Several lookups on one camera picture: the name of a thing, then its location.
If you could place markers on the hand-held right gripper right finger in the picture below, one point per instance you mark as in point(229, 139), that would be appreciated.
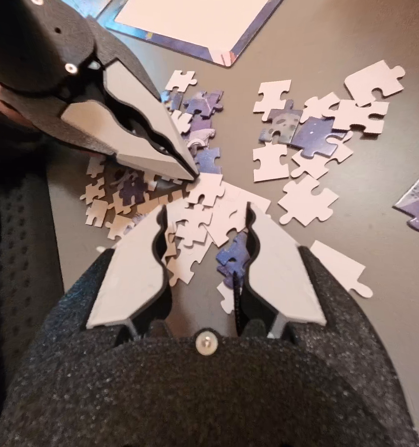
point(282, 279)

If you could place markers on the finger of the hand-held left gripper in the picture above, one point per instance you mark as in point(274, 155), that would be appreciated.
point(101, 125)
point(139, 94)

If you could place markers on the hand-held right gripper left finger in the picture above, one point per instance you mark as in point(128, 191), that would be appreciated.
point(129, 283)

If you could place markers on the pile of puzzle pieces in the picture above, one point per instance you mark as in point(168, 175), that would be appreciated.
point(300, 206)

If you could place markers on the white puzzle tray blue rim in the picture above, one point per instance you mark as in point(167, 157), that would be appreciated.
point(188, 17)

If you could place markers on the black perforated pad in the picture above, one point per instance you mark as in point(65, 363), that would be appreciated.
point(20, 262)

